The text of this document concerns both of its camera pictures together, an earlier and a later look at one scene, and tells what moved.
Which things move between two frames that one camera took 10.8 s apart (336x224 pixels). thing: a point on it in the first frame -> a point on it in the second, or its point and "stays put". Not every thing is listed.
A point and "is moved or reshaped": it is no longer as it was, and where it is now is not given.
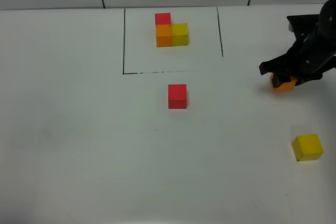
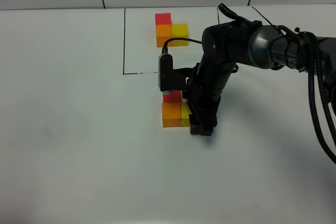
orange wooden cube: (285, 86) -> (171, 114)
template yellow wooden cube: (180, 34) stays put
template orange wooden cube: (164, 35) stays put
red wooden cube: (177, 96) is moved or reshaped
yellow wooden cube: (307, 147) -> (186, 112)
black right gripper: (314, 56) -> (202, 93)
